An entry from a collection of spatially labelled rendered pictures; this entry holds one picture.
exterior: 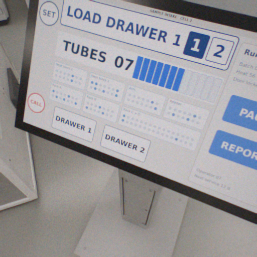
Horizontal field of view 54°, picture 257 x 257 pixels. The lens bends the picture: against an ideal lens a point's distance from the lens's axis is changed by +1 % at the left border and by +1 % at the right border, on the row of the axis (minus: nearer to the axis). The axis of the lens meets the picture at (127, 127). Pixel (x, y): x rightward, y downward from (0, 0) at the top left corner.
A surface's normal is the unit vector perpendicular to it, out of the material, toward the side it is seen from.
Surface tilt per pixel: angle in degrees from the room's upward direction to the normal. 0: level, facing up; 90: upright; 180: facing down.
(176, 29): 50
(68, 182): 0
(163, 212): 5
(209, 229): 0
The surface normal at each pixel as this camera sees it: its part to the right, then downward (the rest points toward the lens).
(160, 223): 0.08, -0.52
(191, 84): -0.30, 0.24
